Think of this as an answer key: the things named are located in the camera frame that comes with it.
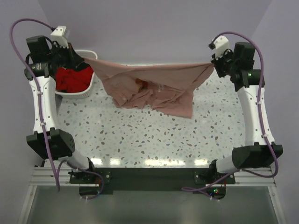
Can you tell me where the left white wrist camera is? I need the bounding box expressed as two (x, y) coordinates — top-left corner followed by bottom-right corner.
(50, 26), (70, 49)

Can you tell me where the red t shirt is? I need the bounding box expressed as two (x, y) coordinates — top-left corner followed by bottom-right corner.
(56, 66), (93, 93)

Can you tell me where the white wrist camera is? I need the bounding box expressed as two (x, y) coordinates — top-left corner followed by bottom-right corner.
(208, 35), (230, 60)
(50, 26), (70, 49)

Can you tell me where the pink t shirt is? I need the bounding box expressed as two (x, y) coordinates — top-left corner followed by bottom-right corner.
(85, 58), (214, 119)

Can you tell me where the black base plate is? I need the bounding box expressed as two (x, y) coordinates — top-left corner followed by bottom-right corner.
(68, 168), (224, 196)

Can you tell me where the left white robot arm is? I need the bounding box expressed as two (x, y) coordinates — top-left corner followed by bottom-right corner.
(24, 35), (94, 172)

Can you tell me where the white laundry basket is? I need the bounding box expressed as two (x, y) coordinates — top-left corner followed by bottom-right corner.
(55, 49), (98, 99)

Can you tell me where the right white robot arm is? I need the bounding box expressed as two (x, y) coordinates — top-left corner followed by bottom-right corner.
(209, 36), (283, 174)

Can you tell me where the aluminium frame rail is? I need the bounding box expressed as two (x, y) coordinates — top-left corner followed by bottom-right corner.
(17, 167), (286, 224)

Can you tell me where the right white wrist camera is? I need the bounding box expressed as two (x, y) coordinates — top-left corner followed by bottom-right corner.
(208, 35), (230, 60)

